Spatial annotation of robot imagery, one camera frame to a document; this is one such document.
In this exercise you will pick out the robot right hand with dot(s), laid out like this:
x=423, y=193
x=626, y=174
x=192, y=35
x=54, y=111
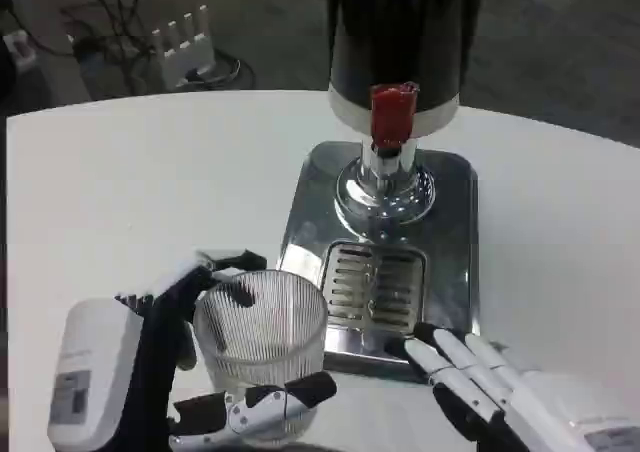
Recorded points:
x=540, y=402

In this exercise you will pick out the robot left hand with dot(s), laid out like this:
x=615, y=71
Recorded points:
x=95, y=352

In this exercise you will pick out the clear ribbed glass cup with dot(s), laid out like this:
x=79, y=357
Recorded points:
x=260, y=342

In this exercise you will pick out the steel drip tray base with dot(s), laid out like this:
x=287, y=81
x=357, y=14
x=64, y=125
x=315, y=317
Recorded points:
x=450, y=252

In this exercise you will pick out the steel drip grid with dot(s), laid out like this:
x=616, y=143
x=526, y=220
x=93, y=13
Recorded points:
x=375, y=287

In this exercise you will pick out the red dispenser tap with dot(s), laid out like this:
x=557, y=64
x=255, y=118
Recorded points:
x=392, y=117

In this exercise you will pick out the black drink dispenser tank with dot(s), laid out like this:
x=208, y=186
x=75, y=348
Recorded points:
x=400, y=32

